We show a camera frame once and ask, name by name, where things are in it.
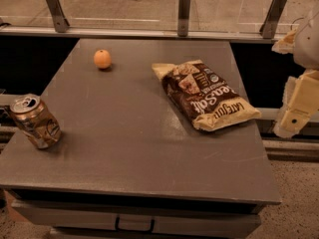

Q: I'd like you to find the metal bracket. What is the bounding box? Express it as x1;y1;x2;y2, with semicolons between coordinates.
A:
46;0;70;33
177;0;190;37
259;0;287;39

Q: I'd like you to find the left metal bracket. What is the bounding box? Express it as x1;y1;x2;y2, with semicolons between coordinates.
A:
46;0;70;33

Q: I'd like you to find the grey drawer with handle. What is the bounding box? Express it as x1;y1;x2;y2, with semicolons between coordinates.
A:
12;200;261;239

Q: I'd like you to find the middle metal bracket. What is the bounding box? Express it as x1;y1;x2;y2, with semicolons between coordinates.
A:
177;0;190;37

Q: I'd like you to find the brown chip bag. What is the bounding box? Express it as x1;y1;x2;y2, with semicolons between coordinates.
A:
152;60;261;131

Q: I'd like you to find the crushed gold soda can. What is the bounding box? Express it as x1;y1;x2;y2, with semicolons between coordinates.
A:
9;94;62;149

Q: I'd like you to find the right metal bracket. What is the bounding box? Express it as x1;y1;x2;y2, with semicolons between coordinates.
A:
259;0;287;39

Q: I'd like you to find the orange fruit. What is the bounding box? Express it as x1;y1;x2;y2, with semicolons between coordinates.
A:
94;50;112;69

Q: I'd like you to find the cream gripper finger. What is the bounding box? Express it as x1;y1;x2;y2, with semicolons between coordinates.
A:
273;70;319;138
271;30;296;55

